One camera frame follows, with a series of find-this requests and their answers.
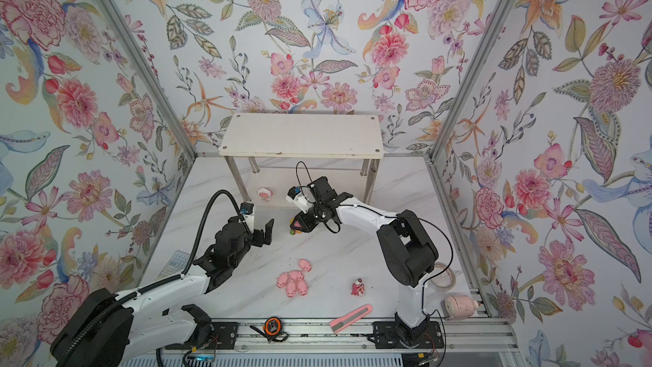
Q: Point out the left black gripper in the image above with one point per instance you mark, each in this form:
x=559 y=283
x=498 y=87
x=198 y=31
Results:
x=261 y=239

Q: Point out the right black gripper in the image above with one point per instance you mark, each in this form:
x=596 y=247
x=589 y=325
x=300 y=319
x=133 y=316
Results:
x=306 y=225

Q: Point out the pink round pig toy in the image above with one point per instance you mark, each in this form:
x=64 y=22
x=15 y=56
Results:
x=265 y=194

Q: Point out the white two-tier shelf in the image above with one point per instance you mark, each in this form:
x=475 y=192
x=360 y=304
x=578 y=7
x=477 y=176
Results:
x=251 y=137

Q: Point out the small red pink figurine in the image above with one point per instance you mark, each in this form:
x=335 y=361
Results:
x=358 y=288

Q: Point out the yellow-haired princess toy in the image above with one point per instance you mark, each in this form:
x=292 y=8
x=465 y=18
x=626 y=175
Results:
x=296 y=226

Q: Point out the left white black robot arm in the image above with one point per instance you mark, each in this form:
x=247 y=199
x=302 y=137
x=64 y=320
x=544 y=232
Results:
x=111 y=328

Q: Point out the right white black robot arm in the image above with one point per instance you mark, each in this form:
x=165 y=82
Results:
x=408 y=251

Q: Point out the single pink piglet toy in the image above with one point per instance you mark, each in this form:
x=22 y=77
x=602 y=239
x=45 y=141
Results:
x=305 y=265

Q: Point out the pink piglet toy cluster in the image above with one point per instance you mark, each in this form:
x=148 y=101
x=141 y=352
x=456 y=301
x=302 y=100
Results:
x=293 y=283

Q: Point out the yellow grey calculator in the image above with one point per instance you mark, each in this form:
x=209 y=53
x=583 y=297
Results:
x=175 y=264

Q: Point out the black orange tape measure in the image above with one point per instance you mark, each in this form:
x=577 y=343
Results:
x=272 y=330

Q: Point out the pink striped flat tool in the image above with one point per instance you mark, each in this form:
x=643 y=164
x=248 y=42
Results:
x=340 y=324

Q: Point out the clear tape roll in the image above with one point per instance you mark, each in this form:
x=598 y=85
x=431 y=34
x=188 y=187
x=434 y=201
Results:
x=444 y=278

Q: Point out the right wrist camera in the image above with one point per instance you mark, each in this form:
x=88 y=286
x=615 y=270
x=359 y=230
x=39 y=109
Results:
x=296 y=197

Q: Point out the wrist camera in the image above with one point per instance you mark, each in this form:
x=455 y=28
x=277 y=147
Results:
x=247 y=211
x=296 y=197

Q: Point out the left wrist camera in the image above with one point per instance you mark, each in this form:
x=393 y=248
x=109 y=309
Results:
x=247 y=211

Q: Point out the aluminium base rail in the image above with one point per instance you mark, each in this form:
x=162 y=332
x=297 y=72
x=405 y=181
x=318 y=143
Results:
x=474 y=335

